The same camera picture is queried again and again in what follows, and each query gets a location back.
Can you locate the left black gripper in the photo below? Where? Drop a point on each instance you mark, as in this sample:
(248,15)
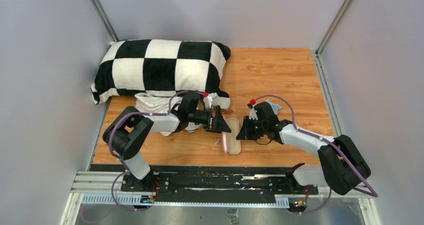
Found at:
(220,126)

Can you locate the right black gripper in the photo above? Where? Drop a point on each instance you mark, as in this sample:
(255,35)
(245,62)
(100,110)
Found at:
(245,133)

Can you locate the pink glasses case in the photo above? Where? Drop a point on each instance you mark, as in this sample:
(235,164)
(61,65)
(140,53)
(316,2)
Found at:
(230,144)

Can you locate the light blue cleaning cloth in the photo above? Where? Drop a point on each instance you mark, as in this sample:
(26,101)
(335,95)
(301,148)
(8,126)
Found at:
(274,106)

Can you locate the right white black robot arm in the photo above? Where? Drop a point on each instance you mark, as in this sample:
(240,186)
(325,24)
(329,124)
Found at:
(341,166)

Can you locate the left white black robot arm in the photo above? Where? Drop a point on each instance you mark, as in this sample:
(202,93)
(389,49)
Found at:
(128,132)

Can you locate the amber transparent sunglasses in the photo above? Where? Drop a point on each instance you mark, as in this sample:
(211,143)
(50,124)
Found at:
(226,111)

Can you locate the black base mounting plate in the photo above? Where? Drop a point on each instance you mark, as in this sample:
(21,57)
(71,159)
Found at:
(215,184)

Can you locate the white crumpled cloth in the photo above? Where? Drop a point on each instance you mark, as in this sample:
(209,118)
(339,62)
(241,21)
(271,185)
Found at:
(152,104)

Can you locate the black white checkered pillow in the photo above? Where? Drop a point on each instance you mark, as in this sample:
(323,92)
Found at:
(161,68)

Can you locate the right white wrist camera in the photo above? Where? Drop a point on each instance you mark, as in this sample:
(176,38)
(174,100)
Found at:
(253,114)

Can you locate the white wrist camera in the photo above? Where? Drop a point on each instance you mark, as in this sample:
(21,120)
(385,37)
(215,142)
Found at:
(209,100)
(253,114)

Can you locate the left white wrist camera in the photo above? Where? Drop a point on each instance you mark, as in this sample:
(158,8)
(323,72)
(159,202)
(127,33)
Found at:
(209,100)

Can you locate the right aluminium frame post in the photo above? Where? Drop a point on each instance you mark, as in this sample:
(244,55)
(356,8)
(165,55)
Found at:
(333,26)

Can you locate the aluminium frame post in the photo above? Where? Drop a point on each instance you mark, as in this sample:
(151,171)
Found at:
(104,20)
(333,26)

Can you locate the aluminium slotted rail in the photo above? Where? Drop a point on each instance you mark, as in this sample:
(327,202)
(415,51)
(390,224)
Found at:
(102,186)

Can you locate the left aluminium frame post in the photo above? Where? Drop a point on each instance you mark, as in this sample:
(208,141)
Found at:
(104,20)

